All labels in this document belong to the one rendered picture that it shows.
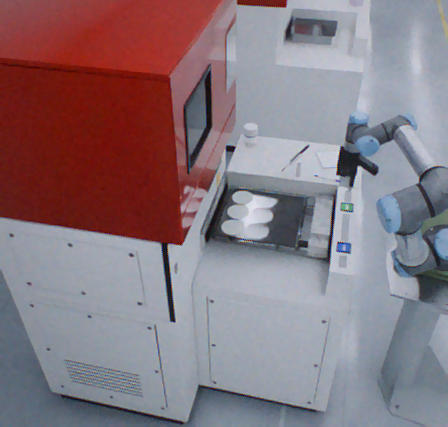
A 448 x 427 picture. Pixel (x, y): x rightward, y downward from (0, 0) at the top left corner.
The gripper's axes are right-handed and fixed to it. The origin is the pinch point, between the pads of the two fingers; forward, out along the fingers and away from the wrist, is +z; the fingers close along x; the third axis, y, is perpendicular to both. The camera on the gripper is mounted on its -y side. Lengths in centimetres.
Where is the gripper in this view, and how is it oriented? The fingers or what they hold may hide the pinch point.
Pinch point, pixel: (350, 189)
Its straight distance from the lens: 221.1
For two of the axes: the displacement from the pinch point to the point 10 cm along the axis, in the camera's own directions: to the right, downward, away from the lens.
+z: 0.1, 7.7, 6.4
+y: -9.8, -1.3, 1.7
